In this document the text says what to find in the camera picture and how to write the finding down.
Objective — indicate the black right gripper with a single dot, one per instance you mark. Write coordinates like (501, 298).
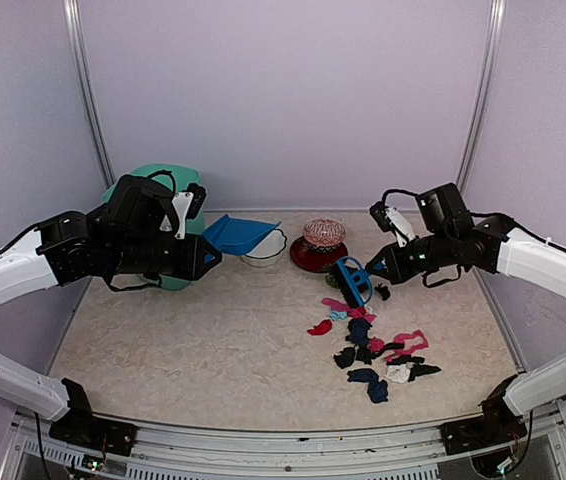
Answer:
(396, 267)

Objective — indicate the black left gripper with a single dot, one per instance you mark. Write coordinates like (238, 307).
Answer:
(193, 267)

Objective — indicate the blue plastic dustpan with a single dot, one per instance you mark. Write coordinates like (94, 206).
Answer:
(237, 237)

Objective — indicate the blue hand brush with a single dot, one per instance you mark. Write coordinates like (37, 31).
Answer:
(353, 282)

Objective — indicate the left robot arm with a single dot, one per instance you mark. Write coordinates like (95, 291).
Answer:
(140, 230)

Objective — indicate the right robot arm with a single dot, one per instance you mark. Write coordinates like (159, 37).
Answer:
(494, 243)

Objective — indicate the white scalloped bowl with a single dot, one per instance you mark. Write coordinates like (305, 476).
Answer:
(268, 252)

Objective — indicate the pink patterned inverted bowl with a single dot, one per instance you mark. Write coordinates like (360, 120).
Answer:
(324, 233)

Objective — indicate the red patterned bowl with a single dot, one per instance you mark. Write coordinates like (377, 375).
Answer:
(305, 256)

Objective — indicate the teal plastic waste bin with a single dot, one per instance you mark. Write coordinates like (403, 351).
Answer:
(184, 182)

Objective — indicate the light blue paper scrap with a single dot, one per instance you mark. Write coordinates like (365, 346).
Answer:
(338, 316)

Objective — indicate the red paper scrap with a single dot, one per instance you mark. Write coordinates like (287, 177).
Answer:
(321, 329)

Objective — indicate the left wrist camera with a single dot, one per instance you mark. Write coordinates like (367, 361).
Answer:
(183, 215)

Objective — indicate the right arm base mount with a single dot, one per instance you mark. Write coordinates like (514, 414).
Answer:
(495, 425)

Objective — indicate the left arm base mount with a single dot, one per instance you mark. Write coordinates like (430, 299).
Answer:
(79, 426)

